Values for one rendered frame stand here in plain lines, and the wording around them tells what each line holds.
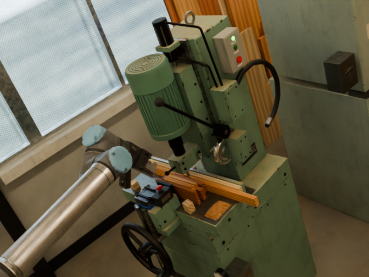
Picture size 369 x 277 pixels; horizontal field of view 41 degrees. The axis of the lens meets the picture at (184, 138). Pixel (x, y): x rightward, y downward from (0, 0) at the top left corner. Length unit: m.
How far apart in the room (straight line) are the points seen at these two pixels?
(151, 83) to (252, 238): 0.86
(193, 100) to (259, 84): 1.75
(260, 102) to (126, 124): 1.02
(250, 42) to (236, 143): 1.66
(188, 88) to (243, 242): 0.72
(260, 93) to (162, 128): 1.88
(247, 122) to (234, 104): 0.24
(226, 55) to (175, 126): 0.35
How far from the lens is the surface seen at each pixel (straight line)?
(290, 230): 2.52
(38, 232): 1.45
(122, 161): 1.61
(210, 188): 2.10
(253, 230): 2.26
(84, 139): 1.79
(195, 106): 2.03
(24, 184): 3.30
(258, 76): 3.71
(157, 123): 1.93
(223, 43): 1.98
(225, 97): 1.98
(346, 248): 2.99
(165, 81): 1.87
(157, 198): 2.01
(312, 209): 3.26
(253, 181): 2.26
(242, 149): 2.09
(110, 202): 3.63
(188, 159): 2.10
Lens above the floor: 2.17
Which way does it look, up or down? 30 degrees down
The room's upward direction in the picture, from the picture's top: 21 degrees counter-clockwise
